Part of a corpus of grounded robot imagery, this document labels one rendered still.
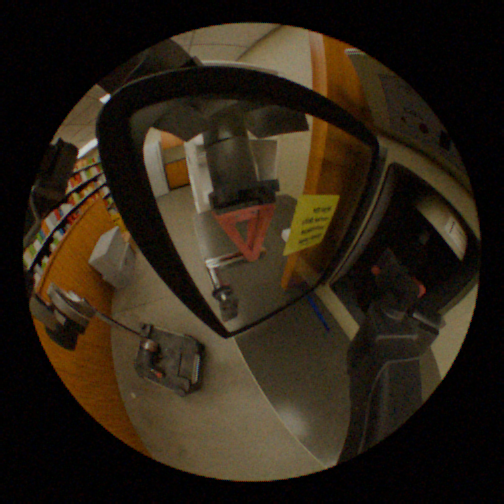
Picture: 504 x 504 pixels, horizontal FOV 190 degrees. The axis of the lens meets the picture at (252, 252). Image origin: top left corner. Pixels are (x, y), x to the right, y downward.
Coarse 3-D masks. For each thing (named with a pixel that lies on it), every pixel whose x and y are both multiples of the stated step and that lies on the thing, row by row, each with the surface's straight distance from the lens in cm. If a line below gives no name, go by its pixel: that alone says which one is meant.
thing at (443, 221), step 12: (432, 192) 34; (420, 204) 33; (432, 204) 32; (444, 204) 32; (432, 216) 31; (444, 216) 31; (456, 216) 32; (444, 228) 30; (456, 228) 32; (456, 240) 32; (456, 252) 32
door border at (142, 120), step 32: (160, 96) 8; (192, 96) 8; (224, 96) 8; (256, 96) 9; (320, 96) 13; (96, 128) 9; (128, 128) 8; (128, 224) 9; (160, 224) 9; (192, 288) 13
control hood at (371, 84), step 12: (360, 60) 24; (372, 60) 24; (360, 72) 25; (372, 72) 24; (384, 72) 24; (372, 84) 25; (372, 96) 25; (384, 96) 25; (372, 108) 26; (384, 108) 25; (372, 120) 28; (384, 120) 26; (384, 132) 28; (396, 132) 26; (408, 144) 28; (420, 144) 26; (432, 156) 27; (456, 168) 26; (468, 180) 27
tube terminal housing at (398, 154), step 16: (384, 144) 29; (400, 144) 29; (400, 160) 28; (416, 160) 28; (432, 160) 29; (384, 176) 29; (416, 176) 32; (432, 176) 28; (448, 176) 29; (448, 192) 28; (464, 192) 29; (464, 208) 29; (480, 240) 31; (320, 288) 46; (464, 288) 36; (336, 304) 45; (448, 304) 37; (464, 304) 35; (352, 320) 44; (448, 320) 36; (352, 336) 49
